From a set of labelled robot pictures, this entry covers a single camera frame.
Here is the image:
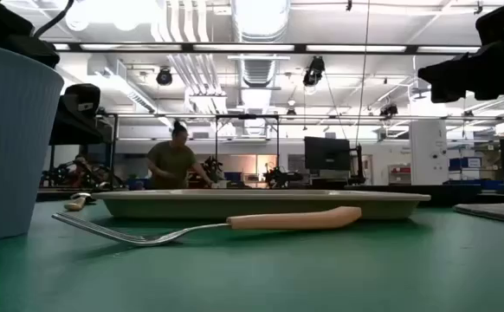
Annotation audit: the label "blue storage bins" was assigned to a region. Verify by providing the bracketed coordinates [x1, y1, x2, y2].
[448, 156, 483, 171]

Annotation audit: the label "fork with wooden handle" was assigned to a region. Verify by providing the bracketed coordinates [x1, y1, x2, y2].
[51, 205, 363, 248]

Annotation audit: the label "person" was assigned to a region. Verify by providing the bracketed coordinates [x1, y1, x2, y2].
[145, 120, 214, 191]

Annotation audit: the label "spoon with wooden handle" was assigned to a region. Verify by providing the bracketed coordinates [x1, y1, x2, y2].
[63, 192, 100, 212]

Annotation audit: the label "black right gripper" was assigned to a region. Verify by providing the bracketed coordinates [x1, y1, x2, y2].
[417, 41, 504, 104]

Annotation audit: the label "thin black hanging cable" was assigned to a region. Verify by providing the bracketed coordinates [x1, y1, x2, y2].
[354, 0, 371, 148]

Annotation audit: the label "light blue plastic cup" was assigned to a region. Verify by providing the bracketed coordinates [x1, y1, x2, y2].
[0, 42, 66, 242]

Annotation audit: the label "black ceiling spotlight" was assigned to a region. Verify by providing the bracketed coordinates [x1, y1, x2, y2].
[379, 103, 399, 119]
[155, 67, 174, 87]
[302, 55, 326, 88]

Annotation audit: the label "silver ventilation duct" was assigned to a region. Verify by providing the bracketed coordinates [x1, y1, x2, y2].
[229, 0, 292, 88]

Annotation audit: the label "white square pillar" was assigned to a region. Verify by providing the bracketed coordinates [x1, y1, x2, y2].
[409, 120, 449, 186]

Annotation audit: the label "cream plastic tray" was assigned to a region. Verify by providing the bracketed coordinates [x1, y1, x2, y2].
[90, 188, 432, 221]

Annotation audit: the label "black overhead frame bar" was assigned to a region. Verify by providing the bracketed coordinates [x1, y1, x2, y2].
[39, 42, 482, 55]

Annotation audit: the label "black equipment rack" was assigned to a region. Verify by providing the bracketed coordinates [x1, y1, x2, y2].
[48, 83, 119, 191]

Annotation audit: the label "black station frame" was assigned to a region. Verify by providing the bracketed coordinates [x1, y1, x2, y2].
[214, 114, 281, 183]

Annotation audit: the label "black camera cable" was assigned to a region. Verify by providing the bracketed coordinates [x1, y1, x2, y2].
[33, 0, 76, 39]

